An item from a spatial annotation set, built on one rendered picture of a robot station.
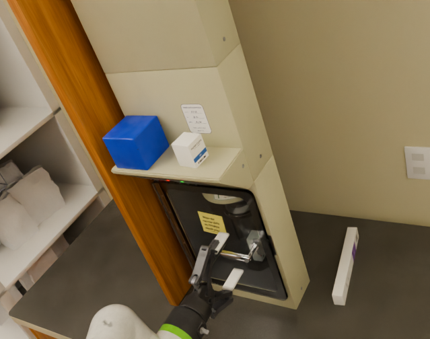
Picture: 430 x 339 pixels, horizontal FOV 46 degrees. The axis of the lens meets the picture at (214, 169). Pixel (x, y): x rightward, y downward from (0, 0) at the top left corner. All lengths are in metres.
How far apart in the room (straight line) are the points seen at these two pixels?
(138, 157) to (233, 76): 0.28
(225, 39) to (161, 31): 0.13
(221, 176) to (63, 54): 0.46
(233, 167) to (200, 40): 0.28
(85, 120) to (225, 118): 0.36
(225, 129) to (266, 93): 0.48
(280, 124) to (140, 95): 0.57
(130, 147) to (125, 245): 0.85
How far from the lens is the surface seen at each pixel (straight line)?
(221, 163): 1.09
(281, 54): 1.48
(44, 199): 2.36
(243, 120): 1.12
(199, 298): 1.21
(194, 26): 1.02
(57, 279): 2.00
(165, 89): 1.14
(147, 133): 1.17
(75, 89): 1.24
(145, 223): 1.44
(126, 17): 1.11
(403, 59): 1.38
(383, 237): 1.65
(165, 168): 1.16
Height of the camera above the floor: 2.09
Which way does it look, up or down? 33 degrees down
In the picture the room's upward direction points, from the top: 21 degrees counter-clockwise
